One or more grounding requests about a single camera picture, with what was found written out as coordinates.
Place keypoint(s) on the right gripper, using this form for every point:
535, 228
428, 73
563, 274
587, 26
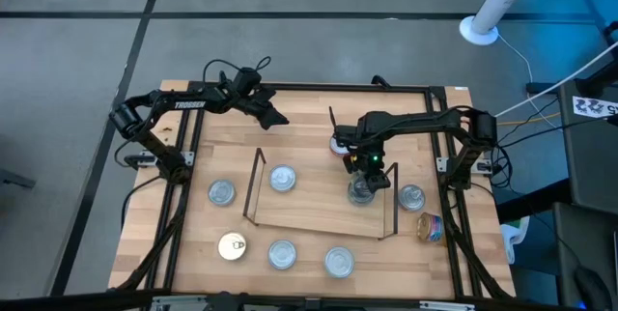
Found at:
371, 156

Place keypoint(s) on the silver bracket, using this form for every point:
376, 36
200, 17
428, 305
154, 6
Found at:
446, 306
178, 302

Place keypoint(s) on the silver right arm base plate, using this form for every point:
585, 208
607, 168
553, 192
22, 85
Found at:
441, 163

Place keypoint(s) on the green label tuna can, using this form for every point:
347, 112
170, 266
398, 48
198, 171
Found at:
339, 262
282, 254
221, 192
282, 178

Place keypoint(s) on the tall tower fan round base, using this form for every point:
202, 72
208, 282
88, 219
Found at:
470, 36

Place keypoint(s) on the grey furniture foot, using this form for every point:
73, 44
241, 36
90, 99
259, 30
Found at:
17, 179

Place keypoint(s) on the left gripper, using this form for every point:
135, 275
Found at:
251, 101

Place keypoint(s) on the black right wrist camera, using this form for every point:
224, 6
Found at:
345, 137

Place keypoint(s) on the gold can blue label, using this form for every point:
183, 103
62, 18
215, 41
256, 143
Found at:
232, 245
429, 227

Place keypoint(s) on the black desk foot bar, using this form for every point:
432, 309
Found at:
531, 198

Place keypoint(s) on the black aluminium rail frame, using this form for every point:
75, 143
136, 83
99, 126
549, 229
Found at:
289, 86

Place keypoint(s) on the black power strip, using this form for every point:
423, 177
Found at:
541, 88

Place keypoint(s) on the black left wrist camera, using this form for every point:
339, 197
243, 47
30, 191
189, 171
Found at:
247, 79

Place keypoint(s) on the black clamp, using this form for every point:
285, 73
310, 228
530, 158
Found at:
379, 80
223, 78

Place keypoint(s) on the black front crossbar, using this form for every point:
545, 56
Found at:
72, 300

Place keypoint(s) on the black desk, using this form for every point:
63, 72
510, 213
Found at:
589, 156

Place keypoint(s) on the white plastic bag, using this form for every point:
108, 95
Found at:
513, 238

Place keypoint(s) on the dark metal table frame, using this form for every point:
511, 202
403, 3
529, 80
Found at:
596, 2

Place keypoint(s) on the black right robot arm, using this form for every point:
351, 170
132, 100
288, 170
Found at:
425, 120

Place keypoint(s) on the silver-lidded seafood can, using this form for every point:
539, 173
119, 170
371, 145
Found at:
412, 197

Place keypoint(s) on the black computer mouse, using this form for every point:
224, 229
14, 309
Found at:
591, 289

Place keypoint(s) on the red label seafood can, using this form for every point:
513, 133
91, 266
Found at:
335, 150

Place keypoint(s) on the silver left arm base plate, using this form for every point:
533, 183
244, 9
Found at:
189, 158

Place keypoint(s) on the wooden shelf black metal frame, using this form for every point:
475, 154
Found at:
318, 205

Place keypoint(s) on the white paper marker tag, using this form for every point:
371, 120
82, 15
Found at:
594, 107

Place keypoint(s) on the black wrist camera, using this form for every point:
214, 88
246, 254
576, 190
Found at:
345, 137
247, 79

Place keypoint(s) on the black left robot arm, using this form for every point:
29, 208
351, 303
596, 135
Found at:
188, 104

